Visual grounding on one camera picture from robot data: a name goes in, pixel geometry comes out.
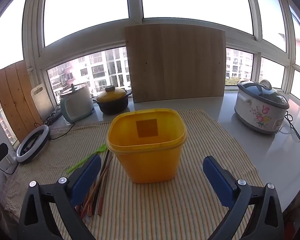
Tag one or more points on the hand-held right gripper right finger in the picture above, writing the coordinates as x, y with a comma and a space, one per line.
218, 180

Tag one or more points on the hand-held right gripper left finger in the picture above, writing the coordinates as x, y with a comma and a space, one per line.
86, 180

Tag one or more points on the black chopstick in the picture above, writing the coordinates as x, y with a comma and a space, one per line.
103, 165
108, 162

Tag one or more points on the green plastic spoon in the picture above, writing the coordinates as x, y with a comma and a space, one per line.
100, 150

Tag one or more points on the yellow plastic container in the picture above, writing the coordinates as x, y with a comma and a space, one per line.
150, 162

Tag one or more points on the white charger plug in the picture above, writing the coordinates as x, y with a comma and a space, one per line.
8, 163

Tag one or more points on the orange-brown plank board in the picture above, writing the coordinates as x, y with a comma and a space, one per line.
15, 97

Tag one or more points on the striped cloth mat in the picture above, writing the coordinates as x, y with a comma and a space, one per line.
165, 205

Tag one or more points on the white cutting board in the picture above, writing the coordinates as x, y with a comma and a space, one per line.
43, 102

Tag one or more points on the teal and white rice cooker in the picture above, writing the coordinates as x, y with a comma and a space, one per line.
76, 105

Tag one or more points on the white floral slow cooker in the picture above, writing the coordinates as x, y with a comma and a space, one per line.
260, 110

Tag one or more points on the black pot with yellow lid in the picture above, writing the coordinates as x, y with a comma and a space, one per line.
113, 102

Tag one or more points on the large light wooden board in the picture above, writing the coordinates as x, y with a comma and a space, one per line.
175, 62

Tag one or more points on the white window frame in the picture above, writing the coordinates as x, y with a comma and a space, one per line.
135, 5

